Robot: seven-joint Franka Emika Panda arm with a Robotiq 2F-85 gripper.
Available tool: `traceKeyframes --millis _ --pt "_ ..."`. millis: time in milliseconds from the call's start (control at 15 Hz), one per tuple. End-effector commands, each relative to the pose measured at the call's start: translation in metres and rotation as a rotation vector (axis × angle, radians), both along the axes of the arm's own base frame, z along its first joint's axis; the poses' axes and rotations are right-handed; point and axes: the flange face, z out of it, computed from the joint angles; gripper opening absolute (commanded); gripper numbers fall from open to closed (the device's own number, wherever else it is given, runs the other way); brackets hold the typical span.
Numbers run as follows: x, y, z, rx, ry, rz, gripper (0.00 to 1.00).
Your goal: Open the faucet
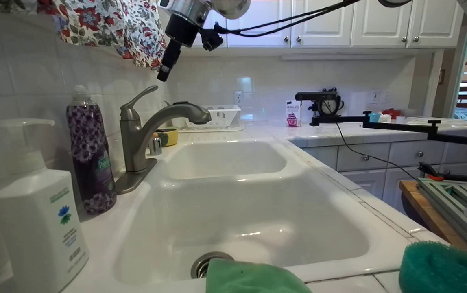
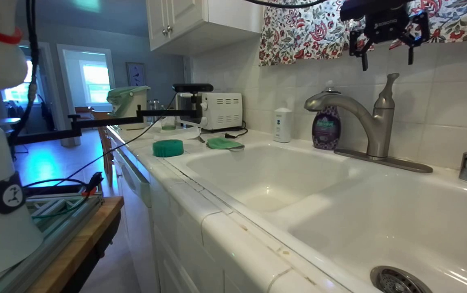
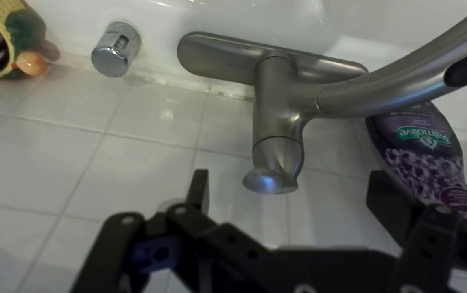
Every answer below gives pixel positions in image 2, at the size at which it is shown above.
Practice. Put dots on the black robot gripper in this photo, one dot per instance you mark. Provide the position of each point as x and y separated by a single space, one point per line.
384 20

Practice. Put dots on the purple floral soap bottle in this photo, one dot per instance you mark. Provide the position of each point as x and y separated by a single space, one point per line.
325 127

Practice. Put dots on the white double basin sink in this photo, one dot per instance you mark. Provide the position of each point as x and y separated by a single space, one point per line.
345 215

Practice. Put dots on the white toaster oven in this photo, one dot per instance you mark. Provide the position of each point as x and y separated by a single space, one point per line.
215 111

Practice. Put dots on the steel sink drain strainer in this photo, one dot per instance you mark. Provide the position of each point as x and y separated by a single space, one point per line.
395 280

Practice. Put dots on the white upper cabinets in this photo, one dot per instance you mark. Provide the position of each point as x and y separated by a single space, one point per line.
194 26

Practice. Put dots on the white lower cabinet drawers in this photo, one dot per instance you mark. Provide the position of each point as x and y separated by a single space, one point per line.
169 249

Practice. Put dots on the green cloth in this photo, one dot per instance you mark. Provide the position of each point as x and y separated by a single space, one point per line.
223 143

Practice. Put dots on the brushed steel kitchen faucet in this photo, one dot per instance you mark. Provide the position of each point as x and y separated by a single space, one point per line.
376 124

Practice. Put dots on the wooden cart table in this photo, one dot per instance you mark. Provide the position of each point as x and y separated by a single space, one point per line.
76 260

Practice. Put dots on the floral window valance curtain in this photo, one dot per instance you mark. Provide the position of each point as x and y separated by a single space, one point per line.
311 29

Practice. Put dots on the white pump soap dispenser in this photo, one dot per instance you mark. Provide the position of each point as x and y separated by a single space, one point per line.
281 125

